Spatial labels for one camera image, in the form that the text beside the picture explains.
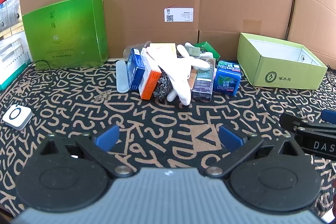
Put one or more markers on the steel wool scouring pad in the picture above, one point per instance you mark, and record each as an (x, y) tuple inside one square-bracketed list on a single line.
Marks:
[(162, 86)]

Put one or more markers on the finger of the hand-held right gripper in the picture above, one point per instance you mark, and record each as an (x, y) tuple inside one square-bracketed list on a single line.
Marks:
[(329, 116), (291, 120)]

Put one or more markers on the white green-edged box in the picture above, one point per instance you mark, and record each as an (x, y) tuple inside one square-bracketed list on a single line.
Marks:
[(11, 61)]

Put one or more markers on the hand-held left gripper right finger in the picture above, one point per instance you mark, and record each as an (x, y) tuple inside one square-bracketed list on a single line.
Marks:
[(229, 137)]

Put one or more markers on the clear plastic cup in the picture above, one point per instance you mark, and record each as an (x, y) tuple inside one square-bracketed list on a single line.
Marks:
[(131, 50)]

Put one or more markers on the blue and white box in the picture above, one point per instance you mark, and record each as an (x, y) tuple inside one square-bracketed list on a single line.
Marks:
[(134, 69)]

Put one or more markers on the small dark green box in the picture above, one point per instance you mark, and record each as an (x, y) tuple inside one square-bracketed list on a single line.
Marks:
[(210, 48)]

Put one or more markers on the frosted translucent plastic case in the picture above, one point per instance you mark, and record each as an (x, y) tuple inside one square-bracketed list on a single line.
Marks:
[(122, 77)]

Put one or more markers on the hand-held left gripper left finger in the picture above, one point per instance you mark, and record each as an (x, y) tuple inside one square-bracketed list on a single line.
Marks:
[(106, 137)]

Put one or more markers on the orange and white box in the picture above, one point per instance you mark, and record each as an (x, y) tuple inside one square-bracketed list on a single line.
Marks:
[(148, 82)]

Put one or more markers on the tall glossy green box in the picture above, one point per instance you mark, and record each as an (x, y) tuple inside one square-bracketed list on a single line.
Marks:
[(65, 29)]

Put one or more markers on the plain large cardboard box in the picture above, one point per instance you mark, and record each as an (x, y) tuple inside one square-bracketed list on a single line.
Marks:
[(315, 3)]

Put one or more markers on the clear storage bins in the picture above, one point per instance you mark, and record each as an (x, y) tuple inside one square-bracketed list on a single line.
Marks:
[(10, 14)]

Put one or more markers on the copper coloured box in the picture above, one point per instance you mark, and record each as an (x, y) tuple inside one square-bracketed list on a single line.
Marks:
[(192, 78)]

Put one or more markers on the white square device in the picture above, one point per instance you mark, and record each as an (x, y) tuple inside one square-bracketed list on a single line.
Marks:
[(17, 117)]

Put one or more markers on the dark purple box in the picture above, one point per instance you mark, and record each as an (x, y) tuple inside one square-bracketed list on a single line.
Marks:
[(203, 87)]

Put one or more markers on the small silver box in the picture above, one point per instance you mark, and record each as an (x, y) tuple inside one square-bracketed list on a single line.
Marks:
[(194, 51)]

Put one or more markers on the beige packet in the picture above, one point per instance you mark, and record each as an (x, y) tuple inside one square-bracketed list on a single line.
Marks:
[(164, 47)]

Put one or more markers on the blue gum box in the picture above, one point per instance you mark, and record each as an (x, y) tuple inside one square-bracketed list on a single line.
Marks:
[(227, 79)]

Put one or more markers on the black letter-patterned table cloth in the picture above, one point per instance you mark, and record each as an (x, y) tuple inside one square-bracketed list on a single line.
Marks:
[(78, 108)]

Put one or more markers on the light green box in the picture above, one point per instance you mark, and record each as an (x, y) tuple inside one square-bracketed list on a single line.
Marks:
[(283, 77)]

